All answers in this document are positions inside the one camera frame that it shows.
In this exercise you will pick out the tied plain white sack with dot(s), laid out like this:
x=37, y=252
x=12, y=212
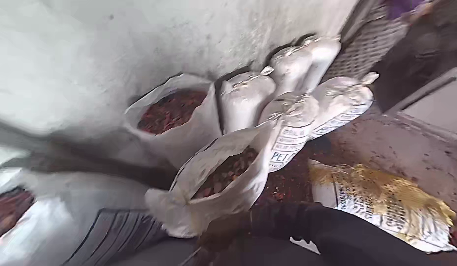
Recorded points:
x=291, y=70
x=322, y=59
x=241, y=107

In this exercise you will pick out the open sack of red pieces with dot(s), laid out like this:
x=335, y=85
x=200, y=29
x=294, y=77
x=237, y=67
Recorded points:
x=198, y=135

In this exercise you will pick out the pile of dried red pieces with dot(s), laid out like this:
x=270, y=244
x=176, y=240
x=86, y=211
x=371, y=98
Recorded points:
x=173, y=111

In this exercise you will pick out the tied white sack, printed lines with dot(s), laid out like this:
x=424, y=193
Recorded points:
x=339, y=103
x=289, y=136

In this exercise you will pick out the open sack of brown pieces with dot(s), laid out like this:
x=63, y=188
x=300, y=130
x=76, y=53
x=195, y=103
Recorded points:
x=232, y=201

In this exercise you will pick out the small white scrap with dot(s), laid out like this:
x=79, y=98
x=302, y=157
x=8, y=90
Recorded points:
x=306, y=245

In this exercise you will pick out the person's legs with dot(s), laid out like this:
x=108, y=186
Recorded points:
x=346, y=236

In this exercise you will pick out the woven basket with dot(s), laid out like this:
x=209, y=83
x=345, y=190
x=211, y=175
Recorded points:
x=365, y=51

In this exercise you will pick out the wide open white sack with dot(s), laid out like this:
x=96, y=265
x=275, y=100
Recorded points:
x=62, y=188

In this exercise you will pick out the yellow-stained printed white sack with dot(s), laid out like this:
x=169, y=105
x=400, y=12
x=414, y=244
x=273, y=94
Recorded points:
x=391, y=207

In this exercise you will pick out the pale framed panel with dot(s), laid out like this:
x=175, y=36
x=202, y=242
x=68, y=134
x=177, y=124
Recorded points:
x=435, y=103

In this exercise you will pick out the purple cloth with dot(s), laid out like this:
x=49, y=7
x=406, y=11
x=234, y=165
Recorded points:
x=400, y=8

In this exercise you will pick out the pile of reddish brown pieces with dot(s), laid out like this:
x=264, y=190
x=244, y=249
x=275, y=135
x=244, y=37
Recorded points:
x=8, y=210

